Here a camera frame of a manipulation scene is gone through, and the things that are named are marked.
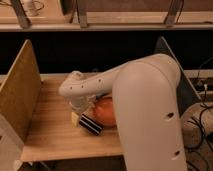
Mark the wooden back shelf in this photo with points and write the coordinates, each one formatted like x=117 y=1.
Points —
x=105 y=15

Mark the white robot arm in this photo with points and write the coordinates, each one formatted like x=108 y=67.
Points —
x=144 y=93

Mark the left wooden side panel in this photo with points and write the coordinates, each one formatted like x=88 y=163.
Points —
x=18 y=94

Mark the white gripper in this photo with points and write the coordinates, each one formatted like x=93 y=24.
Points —
x=82 y=104

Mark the black striped eraser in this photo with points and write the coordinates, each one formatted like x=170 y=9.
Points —
x=90 y=125

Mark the orange round plate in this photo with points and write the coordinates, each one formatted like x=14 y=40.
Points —
x=104 y=113

